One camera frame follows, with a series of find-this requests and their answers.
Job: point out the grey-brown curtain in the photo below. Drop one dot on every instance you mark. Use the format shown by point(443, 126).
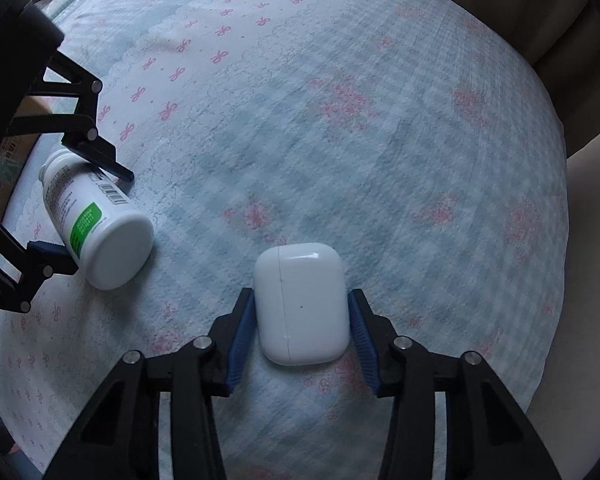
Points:
point(530, 10)

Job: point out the white earbuds case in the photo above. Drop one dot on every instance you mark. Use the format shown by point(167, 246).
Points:
point(302, 305)

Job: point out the cardboard box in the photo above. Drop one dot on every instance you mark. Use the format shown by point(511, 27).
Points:
point(30, 107)

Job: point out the white bottle green label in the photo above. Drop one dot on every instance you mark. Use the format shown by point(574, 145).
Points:
point(100, 230)

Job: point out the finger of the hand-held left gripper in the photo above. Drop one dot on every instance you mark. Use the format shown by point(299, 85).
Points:
point(97, 155)
point(40, 265)

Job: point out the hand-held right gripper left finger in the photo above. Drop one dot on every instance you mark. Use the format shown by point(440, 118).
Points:
point(240, 345)

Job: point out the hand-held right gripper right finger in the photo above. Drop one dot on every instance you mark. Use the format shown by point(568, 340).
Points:
point(362, 345)

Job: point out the blue checked bed sheet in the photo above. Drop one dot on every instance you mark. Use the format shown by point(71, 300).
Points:
point(330, 135)

